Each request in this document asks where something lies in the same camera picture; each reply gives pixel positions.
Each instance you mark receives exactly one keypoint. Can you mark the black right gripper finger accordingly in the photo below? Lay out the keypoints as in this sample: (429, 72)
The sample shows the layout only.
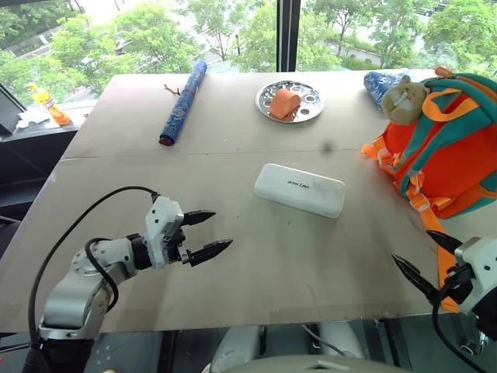
(415, 276)
(444, 240)

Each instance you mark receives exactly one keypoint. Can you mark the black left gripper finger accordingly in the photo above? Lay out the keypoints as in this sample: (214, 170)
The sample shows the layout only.
(209, 252)
(198, 217)

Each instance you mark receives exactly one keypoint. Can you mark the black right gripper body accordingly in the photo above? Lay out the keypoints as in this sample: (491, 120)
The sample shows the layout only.
(460, 283)

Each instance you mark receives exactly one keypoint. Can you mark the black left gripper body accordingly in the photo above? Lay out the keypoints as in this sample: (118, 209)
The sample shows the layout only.
(176, 246)

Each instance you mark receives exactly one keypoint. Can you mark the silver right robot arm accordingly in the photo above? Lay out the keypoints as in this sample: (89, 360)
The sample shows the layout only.
(488, 325)

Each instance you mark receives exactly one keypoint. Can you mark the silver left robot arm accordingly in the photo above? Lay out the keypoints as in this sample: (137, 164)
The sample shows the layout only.
(74, 295)

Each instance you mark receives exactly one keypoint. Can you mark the orange and teal backpack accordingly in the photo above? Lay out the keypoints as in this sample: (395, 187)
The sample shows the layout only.
(438, 155)

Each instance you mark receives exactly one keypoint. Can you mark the white glasses case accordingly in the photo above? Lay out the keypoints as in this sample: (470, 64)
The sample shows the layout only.
(299, 190)

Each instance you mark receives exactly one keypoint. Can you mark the black table leg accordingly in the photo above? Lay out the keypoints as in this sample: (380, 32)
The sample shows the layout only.
(169, 351)

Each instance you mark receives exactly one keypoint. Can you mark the long blue rolled mat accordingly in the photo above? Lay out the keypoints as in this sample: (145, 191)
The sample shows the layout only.
(184, 103)

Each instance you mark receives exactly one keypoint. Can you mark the orange folded cloth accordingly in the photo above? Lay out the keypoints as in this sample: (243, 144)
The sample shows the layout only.
(284, 103)

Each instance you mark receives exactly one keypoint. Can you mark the brown plush hamster charm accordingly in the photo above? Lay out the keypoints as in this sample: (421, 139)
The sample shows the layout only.
(404, 103)

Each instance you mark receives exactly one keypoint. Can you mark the round silver metal plate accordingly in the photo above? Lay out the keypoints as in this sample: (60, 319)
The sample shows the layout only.
(310, 97)

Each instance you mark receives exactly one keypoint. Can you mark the dark window sill counter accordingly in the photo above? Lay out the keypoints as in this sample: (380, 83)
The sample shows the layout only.
(39, 155)

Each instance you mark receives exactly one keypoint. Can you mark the short blue patterned roll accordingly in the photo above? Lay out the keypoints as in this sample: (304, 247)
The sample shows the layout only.
(378, 87)

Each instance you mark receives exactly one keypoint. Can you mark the orange soda bottle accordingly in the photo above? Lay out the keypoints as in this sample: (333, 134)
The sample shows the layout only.
(52, 109)

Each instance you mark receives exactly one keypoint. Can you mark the white crumpled tissue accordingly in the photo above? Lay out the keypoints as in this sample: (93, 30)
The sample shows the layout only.
(31, 116)

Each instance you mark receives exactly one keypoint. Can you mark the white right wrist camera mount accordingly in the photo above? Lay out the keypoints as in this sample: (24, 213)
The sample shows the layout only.
(483, 268)

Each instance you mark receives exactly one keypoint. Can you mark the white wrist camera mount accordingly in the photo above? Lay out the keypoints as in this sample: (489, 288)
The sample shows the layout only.
(161, 217)
(483, 268)

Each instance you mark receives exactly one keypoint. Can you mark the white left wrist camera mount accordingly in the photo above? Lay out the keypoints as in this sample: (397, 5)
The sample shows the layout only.
(161, 217)

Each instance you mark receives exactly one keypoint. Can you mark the dark window frame pillar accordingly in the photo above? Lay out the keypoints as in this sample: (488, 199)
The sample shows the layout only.
(289, 35)

